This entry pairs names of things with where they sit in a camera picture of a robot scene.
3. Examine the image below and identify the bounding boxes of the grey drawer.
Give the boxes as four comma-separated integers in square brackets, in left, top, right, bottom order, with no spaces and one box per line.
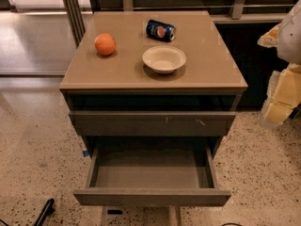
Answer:
[69,111,236,137]
[73,137,231,207]

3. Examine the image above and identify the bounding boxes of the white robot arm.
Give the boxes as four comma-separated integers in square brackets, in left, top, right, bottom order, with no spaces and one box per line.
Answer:
[258,0,301,128]

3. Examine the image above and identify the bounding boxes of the grey drawer cabinet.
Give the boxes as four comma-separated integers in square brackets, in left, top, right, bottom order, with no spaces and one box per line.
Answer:
[60,11,247,152]

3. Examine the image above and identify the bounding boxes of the grey top drawer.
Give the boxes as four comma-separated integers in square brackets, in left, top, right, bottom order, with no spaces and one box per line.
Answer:
[69,111,236,137]

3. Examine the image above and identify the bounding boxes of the white paper bowl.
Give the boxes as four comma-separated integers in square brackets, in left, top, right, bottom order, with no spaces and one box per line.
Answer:
[142,45,186,74]

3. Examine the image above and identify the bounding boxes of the blue pepsi can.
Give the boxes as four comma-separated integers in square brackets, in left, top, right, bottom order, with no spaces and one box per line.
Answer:
[146,20,175,42]

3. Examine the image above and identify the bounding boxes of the orange fruit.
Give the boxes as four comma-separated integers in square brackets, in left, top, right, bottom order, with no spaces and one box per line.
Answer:
[94,33,117,56]

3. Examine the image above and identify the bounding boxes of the blue tape piece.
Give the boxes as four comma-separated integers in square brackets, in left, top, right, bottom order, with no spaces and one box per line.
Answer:
[83,151,89,157]

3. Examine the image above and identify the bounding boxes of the black tape mark on floor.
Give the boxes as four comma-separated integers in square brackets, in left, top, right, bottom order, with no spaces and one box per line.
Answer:
[107,209,123,215]

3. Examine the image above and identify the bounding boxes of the black object on floor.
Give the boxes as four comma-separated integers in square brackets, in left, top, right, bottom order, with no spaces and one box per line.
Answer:
[33,199,55,226]

